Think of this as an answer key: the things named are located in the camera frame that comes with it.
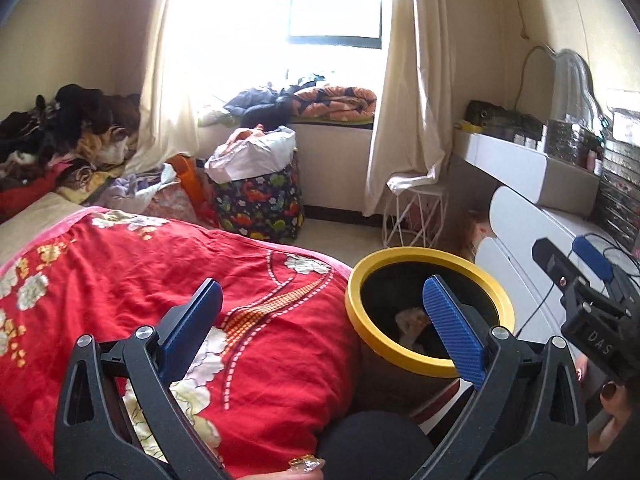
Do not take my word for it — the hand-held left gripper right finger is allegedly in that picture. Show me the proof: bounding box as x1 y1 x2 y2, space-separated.
421 274 590 480

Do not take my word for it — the curved vanity mirror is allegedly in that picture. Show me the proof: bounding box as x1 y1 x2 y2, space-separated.
542 47 606 131

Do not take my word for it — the dinosaur print storage bag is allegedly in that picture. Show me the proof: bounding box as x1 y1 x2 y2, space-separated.
212 152 306 246

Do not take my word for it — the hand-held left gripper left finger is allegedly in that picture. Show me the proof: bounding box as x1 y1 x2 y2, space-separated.
54 277 236 480

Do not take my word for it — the orange cloth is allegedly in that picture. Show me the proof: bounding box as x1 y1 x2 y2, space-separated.
222 127 266 148

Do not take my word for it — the colourful clothes pile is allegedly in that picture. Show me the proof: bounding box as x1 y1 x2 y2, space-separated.
0 125 141 211

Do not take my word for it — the pink printed box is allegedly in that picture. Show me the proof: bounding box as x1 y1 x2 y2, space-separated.
462 212 498 261

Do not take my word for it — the pale cloth bundle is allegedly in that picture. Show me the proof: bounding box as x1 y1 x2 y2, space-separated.
197 107 236 128

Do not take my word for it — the white drawer unit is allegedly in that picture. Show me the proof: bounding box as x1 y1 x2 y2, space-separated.
475 185 640 351

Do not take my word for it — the white wire stool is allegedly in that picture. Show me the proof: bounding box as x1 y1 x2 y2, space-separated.
382 182 451 251

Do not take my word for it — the orange bag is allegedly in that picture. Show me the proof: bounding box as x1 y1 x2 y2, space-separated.
167 154 218 226

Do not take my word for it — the person's right hand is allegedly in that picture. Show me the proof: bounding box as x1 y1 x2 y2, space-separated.
575 355 640 456

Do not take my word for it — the dark jacket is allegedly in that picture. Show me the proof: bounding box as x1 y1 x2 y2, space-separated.
222 85 301 128

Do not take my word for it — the yellow rimmed black trash bin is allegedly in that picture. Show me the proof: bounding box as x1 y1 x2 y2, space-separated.
345 247 516 418

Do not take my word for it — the floral fabric bag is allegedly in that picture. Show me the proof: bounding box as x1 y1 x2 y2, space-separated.
145 187 201 223

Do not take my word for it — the long cream curtain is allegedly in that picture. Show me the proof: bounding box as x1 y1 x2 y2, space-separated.
362 0 458 218

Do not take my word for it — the person's black trouser leg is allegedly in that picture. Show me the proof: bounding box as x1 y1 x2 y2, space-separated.
317 410 436 480

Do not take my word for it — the short cream curtain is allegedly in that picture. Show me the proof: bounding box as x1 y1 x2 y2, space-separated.
125 0 211 173

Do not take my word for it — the black cable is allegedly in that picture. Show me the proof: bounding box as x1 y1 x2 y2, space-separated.
515 232 640 341

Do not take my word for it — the person's left hand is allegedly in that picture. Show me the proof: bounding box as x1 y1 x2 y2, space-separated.
272 454 326 480

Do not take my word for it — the grey wall cable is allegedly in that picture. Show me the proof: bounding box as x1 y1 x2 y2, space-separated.
510 0 557 112

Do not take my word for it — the beige bed sheet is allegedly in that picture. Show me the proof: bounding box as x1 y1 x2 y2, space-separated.
0 192 86 266

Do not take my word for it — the black framed window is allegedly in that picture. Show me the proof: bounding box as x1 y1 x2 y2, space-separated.
200 0 396 111

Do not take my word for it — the red floral blanket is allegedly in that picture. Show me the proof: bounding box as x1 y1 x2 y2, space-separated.
0 207 366 480

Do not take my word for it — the dark clothes pile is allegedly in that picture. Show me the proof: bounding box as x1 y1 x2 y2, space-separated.
0 84 143 171

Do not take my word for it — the white plastic bag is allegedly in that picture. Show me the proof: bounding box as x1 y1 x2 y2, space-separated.
204 125 298 183

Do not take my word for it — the clear cosmetics organizer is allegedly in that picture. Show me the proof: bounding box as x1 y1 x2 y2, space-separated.
595 90 640 256

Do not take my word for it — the white vanity desk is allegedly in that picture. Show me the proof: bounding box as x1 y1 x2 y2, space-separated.
452 127 601 218

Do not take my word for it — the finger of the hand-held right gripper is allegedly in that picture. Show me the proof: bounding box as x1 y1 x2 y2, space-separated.
572 235 640 311
531 237 583 293

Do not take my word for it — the white window bench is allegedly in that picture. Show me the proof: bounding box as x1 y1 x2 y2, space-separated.
295 120 376 216

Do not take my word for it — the black bag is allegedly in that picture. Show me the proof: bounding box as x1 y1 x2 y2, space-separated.
465 100 546 141

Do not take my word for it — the white paper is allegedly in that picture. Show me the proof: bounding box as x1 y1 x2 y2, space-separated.
395 307 432 347

